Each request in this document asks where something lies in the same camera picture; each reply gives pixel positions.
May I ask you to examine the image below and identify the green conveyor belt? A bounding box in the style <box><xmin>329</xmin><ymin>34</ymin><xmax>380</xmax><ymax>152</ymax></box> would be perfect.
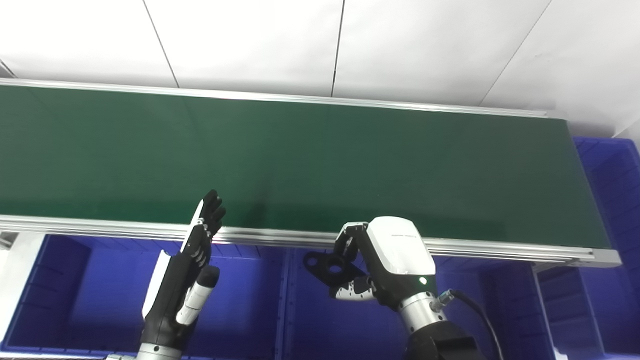
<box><xmin>0</xmin><ymin>85</ymin><xmax>612</xmax><ymax>249</ymax></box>
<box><xmin>0</xmin><ymin>77</ymin><xmax>622</xmax><ymax>269</ymax></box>

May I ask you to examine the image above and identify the black metal flange part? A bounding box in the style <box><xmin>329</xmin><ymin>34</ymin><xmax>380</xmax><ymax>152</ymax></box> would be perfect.
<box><xmin>303</xmin><ymin>250</ymin><xmax>369</xmax><ymax>289</ymax></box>

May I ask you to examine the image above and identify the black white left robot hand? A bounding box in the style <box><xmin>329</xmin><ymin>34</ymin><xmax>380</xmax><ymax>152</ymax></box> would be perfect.
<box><xmin>141</xmin><ymin>189</ymin><xmax>228</xmax><ymax>350</ymax></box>

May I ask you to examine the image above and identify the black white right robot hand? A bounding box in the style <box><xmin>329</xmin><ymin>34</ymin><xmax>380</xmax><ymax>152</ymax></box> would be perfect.
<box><xmin>330</xmin><ymin>216</ymin><xmax>437</xmax><ymax>313</ymax></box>

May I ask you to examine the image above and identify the blue plastic bin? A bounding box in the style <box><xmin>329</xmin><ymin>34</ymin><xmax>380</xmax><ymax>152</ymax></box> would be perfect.
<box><xmin>282</xmin><ymin>245</ymin><xmax>544</xmax><ymax>360</ymax></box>
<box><xmin>537</xmin><ymin>136</ymin><xmax>640</xmax><ymax>359</ymax></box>
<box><xmin>0</xmin><ymin>234</ymin><xmax>291</xmax><ymax>359</ymax></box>

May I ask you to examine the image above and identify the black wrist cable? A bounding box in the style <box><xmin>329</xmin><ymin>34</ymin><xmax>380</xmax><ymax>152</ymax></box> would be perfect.
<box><xmin>432</xmin><ymin>289</ymin><xmax>506</xmax><ymax>360</ymax></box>

